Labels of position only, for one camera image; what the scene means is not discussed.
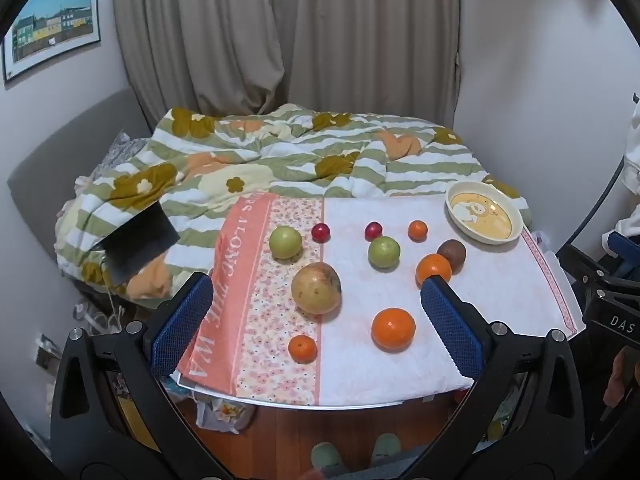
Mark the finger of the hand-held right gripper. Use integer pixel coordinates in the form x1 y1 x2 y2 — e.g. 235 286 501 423
556 244 608 293

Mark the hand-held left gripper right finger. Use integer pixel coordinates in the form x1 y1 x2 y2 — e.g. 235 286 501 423
400 276 587 480

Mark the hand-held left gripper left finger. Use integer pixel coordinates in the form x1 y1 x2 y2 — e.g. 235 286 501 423
50 272 236 480

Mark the medium orange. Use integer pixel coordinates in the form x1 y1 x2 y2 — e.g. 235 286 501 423
415 254 453 286

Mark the large orange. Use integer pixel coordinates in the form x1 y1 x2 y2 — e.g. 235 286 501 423
371 308 417 352

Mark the green apple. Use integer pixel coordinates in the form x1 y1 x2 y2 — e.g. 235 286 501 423
269 226 303 260
368 236 401 269

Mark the cream cartoon print bowl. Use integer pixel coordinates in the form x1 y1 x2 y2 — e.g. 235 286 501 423
445 181 523 245

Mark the large yellow-red apple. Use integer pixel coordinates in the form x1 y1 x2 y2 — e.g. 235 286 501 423
291 262 342 316

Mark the person's right hand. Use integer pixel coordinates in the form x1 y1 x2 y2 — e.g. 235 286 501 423
602 345 640 409

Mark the white table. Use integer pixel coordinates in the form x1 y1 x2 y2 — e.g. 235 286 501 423
167 230 587 411

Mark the pink and white printed cloth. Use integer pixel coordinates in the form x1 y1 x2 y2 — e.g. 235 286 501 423
172 191 581 407

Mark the brown kiwi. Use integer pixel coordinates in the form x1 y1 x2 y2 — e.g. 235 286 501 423
436 239 467 271

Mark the black cloth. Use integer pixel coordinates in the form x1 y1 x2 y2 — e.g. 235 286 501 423
97 202 181 286

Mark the white plastic bag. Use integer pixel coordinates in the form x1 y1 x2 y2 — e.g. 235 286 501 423
195 394 257 434

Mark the white garment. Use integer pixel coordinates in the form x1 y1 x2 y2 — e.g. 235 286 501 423
602 92 640 251

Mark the green slipper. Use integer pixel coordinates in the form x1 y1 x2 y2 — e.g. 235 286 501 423
311 442 345 472
370 433 402 463

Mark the grey patterned pillow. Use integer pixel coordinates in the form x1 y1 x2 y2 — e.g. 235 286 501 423
97 131 151 171

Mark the striped floral blanket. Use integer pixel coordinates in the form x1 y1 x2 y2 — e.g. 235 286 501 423
55 104 531 301

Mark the grey headboard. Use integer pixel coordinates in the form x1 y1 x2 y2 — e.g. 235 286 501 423
7 87 151 261

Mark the beige curtain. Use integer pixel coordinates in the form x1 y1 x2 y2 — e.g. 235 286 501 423
111 0 461 128

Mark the black cable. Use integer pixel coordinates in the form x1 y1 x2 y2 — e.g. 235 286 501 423
562 152 628 266

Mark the framed wall picture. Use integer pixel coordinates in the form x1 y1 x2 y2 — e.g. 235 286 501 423
2 0 101 86

